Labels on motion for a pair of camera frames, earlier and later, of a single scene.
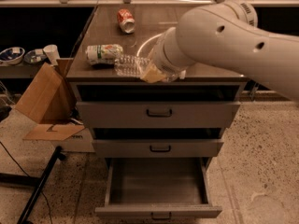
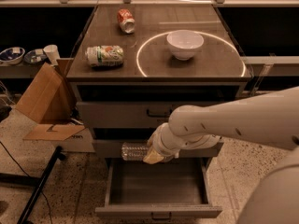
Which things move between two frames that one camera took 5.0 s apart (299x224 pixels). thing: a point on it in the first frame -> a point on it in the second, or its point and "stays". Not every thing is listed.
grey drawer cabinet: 184,119 stays
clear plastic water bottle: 134,66 -> 136,151
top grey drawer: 160,105 stays
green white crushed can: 104,54 stays
